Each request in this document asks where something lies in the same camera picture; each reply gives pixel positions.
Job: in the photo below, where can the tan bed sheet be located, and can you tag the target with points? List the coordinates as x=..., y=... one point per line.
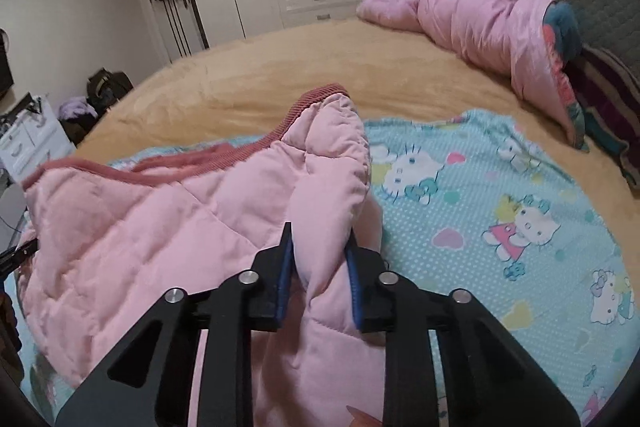
x=275, y=67

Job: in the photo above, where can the white drawer cabinet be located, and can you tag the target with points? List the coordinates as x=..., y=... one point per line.
x=35, y=147

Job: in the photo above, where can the dark striped garment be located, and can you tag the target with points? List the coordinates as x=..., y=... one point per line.
x=610, y=107

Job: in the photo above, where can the person's right hand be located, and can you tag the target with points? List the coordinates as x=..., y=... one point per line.
x=365, y=418

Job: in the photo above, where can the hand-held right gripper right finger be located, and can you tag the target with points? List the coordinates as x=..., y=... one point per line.
x=354, y=289

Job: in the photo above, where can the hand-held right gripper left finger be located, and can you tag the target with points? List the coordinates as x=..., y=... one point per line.
x=285, y=279

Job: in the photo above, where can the grey padded headboard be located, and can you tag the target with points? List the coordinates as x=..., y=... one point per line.
x=600, y=2

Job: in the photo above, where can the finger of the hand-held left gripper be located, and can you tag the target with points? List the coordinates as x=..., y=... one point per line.
x=15, y=259

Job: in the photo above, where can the white door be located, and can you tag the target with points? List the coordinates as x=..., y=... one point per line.
x=185, y=27

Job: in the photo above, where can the purple cloth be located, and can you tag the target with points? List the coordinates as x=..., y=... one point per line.
x=77, y=108

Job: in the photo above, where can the pink quilted jacket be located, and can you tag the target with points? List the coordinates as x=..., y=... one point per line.
x=150, y=232

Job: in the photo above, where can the black bag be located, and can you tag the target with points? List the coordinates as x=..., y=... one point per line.
x=107, y=92

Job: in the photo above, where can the blue cartoon printed blanket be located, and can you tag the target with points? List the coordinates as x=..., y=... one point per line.
x=475, y=232

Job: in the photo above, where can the dark screen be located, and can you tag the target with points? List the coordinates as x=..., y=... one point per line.
x=5, y=67

